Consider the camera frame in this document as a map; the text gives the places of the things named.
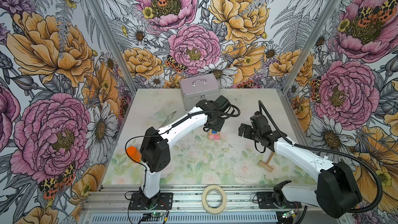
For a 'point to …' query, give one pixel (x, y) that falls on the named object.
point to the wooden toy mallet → (266, 165)
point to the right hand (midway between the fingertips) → (246, 135)
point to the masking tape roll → (217, 210)
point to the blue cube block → (214, 131)
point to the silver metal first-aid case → (195, 89)
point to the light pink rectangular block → (211, 137)
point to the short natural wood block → (211, 133)
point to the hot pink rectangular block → (216, 137)
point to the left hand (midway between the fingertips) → (212, 129)
